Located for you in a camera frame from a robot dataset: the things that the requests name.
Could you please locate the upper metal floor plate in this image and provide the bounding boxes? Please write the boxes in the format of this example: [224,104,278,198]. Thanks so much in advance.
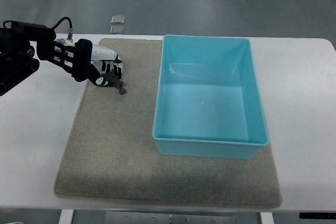
[111,15,125,24]

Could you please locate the black table control panel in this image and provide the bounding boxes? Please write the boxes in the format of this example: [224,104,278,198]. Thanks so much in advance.
[299,212,336,220]

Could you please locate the grey felt mat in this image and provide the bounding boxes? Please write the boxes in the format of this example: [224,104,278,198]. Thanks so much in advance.
[54,38,282,209]

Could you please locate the lower metal floor plate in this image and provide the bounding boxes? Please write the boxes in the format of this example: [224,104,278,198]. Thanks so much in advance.
[110,26,124,35]

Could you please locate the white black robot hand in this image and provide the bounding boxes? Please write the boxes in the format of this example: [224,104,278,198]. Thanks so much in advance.
[89,45,123,87]

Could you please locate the brown toy hippo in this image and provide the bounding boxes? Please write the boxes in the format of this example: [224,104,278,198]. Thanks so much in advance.
[102,72,127,95]

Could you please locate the metal floor plate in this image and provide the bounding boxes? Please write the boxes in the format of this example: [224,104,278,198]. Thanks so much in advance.
[110,26,124,35]
[111,15,125,24]

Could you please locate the metal table frame crossbar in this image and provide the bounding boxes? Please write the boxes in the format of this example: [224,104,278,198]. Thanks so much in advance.
[105,211,237,224]

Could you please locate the blue plastic box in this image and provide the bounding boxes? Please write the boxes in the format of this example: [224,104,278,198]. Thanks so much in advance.
[152,35,269,159]

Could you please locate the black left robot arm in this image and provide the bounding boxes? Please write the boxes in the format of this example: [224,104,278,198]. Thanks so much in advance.
[1,17,93,95]

